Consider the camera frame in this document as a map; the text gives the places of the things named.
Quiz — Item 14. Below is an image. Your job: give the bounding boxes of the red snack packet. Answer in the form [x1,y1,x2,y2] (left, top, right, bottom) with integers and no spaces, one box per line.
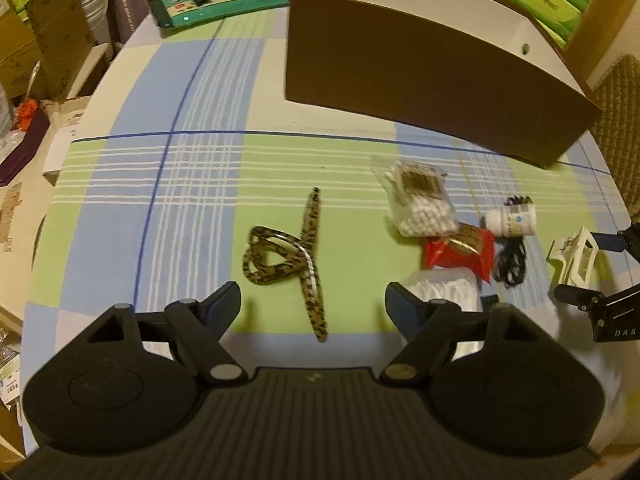
[422,225,496,281]

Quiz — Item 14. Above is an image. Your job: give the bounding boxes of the white hair claw clip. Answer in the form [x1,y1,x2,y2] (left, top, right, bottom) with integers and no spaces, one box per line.
[547,226,599,286]

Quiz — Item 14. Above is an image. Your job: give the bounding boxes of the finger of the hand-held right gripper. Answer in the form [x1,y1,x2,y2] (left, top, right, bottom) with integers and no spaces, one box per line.
[590,226,640,263]
[554,282,640,313]

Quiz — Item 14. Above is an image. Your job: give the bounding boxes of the white flat carton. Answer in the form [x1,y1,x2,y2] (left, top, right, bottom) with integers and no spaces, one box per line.
[41,97,94,187]

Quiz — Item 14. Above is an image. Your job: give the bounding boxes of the brown cardboard box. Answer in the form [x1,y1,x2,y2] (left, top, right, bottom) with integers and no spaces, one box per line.
[284,0,604,170]

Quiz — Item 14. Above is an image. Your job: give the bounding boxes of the large cardboard carton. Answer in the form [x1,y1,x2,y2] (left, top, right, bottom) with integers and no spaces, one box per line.
[25,0,97,102]

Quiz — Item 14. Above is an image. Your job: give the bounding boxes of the white pill bottle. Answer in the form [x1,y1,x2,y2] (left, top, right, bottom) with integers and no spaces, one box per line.
[480,203,538,237]

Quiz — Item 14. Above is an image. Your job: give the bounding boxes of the leopard print hair clip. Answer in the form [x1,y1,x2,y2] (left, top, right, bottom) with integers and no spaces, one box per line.
[242,187,329,343]

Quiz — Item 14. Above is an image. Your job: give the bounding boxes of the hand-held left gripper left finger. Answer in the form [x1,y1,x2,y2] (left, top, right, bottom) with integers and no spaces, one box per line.
[75,281,250,386]

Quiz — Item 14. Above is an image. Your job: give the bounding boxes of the bag of cotton swabs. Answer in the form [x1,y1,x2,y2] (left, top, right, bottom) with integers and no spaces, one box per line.
[370,156,458,237]

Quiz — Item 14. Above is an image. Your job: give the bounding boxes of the clear plastic case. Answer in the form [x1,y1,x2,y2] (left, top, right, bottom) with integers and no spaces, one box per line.
[402,266,484,356]

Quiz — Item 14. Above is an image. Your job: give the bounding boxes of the orange small object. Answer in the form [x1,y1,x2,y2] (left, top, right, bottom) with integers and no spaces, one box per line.
[16,100,41,129]

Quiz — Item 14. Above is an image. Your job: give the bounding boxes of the plaid tablecloth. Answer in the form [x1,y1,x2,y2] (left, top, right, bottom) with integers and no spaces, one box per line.
[22,0,632,461]

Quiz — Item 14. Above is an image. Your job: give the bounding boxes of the small cardboard carton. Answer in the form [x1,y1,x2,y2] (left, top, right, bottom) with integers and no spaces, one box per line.
[0,10,45,102]

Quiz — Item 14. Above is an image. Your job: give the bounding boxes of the woven chair back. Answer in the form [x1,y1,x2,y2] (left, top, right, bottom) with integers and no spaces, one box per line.
[590,54,640,211]

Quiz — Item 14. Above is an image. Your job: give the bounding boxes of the dark purple box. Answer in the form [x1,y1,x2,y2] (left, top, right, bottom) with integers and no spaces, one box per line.
[0,110,52,188]

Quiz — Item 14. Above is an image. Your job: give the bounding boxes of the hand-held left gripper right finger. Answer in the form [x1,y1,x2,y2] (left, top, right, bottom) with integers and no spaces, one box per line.
[380,282,556,386]

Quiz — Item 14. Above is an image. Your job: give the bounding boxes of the black cable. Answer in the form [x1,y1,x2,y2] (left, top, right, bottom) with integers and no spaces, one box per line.
[492,195,533,288]

